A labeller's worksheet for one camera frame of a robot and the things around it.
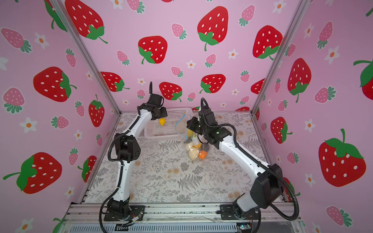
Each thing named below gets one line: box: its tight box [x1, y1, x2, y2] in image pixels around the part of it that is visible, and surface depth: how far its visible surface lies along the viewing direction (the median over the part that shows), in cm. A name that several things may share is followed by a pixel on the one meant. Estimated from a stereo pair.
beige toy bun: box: [188, 146, 200, 161], surface depth 92 cm
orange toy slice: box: [198, 150, 208, 160], surface depth 91 cm
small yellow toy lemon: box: [158, 117, 167, 127], surface depth 113 cm
